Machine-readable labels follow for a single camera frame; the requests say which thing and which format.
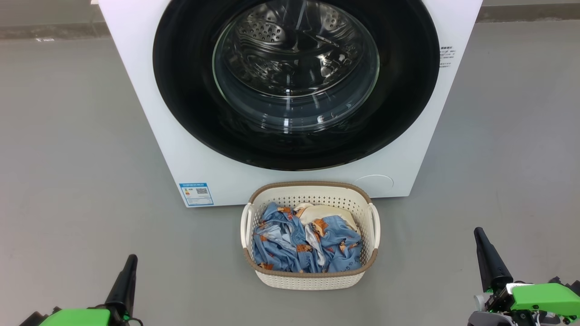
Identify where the perforated stainless steel drum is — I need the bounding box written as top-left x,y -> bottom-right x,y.
222,0 -> 377,98

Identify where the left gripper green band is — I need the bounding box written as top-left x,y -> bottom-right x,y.
18,254 -> 143,326

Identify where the black round glass washer door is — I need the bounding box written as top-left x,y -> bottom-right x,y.
153,0 -> 440,172

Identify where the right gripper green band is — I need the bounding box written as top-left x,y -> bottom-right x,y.
469,227 -> 580,326

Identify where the black text warning sticker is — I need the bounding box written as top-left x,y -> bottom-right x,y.
439,45 -> 456,68

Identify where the white front-load washing machine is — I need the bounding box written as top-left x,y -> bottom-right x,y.
97,0 -> 483,208

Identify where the blue orange patterned garment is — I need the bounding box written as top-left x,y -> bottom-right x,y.
252,201 -> 323,273

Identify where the cream perforated laundry basket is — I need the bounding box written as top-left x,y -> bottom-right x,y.
240,182 -> 381,291

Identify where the round white filter cover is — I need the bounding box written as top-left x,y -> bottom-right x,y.
353,175 -> 394,198

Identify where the blue white energy label sticker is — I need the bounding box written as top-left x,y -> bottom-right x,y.
179,182 -> 214,207

